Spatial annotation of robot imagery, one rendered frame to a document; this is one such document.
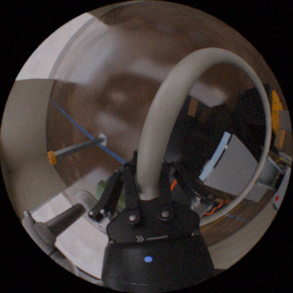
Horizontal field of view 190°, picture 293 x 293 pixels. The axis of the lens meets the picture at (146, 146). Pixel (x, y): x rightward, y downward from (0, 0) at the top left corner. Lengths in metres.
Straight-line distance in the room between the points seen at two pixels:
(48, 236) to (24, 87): 5.76
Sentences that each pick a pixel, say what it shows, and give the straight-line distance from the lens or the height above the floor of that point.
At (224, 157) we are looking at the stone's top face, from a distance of 0.59.
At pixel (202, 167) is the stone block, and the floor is 0.79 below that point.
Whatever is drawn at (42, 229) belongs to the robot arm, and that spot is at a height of 1.49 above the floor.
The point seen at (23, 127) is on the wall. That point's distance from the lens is 6.40.
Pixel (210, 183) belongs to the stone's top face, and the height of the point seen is 0.84.
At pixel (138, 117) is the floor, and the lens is 1.42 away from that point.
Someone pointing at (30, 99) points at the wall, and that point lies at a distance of 5.99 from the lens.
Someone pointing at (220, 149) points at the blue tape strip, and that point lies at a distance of 0.58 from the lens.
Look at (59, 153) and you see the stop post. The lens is 1.30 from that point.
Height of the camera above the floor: 1.31
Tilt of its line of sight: 67 degrees down
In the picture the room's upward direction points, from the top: 131 degrees counter-clockwise
